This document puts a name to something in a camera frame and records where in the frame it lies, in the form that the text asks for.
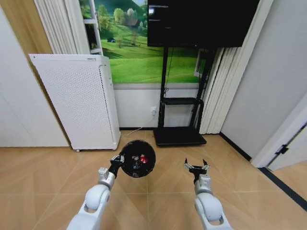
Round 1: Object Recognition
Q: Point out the white perforated air purifier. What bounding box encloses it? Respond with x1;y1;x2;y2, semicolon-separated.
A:
28;53;121;153

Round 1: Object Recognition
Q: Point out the black hanging television cable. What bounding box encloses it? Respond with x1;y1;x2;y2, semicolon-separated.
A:
164;46;174;93

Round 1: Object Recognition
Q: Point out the black door hinge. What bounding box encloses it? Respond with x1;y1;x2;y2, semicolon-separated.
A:
275;143;290;156

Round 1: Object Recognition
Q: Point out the white shelf frame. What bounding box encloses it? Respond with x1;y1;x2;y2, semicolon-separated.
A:
83;0;104;55

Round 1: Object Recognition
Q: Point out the cream pleated curtain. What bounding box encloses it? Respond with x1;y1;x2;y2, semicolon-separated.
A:
198;0;274;135
34;0;91;55

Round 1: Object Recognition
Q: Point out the white door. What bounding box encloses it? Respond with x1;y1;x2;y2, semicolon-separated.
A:
266;122;307;172

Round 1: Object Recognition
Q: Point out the crumpled grey trash piece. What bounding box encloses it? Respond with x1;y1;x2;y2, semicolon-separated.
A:
131;155;142;170

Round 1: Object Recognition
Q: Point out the black television stand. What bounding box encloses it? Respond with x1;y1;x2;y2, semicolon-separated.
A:
153;46;218;147

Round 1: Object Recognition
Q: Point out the green landscape wall poster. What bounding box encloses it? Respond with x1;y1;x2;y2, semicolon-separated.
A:
80;0;204;84

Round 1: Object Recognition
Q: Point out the white power cable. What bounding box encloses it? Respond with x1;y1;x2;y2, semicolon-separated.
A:
119;114;154;136

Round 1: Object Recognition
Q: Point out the black round trash bin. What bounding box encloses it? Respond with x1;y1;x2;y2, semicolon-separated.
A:
119;139;156;179

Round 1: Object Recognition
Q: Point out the black television screen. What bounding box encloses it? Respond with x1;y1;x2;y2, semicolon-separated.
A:
146;0;261;48

